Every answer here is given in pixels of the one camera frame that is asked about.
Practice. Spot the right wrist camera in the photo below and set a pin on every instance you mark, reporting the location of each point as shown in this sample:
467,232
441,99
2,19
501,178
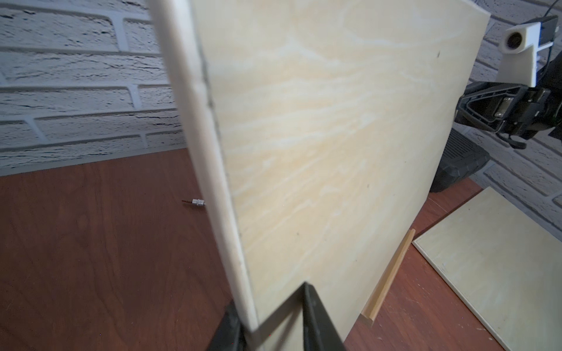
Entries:
519,47

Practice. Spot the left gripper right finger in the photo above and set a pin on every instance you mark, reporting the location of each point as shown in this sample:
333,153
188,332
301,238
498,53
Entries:
319,331

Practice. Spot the black plastic tool case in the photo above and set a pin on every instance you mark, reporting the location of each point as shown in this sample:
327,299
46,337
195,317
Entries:
461,159

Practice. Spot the black screwdriver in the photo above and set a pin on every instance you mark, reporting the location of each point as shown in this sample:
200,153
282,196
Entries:
194,202

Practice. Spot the wooden easel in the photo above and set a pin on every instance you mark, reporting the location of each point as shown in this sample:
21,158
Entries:
373,306

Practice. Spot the plywood board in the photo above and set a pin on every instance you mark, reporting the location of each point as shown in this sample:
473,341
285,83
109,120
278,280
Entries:
504,267
315,129

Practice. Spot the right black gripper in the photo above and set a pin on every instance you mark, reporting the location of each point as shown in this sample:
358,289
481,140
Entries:
511,109

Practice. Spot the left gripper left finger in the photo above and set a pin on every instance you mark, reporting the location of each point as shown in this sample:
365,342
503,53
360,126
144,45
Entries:
229,335

